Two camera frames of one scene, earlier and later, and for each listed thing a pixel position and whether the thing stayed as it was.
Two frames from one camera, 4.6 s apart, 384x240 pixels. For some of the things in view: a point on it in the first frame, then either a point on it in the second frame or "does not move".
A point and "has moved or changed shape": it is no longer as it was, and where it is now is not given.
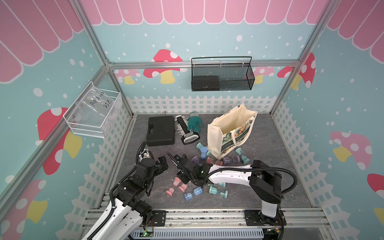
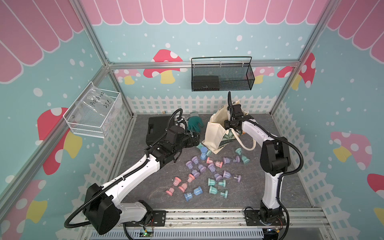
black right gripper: x=179 y=175 to x=226 y=123
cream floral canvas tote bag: x=231 y=129 has moved or changed shape
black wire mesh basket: x=222 y=73 does not move
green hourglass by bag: x=244 y=159 does not move
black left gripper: x=163 y=163 to x=196 y=140
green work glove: x=194 y=121 does not move
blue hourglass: x=203 y=156 does not move
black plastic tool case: x=161 y=131 does not move
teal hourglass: x=199 y=146 does not move
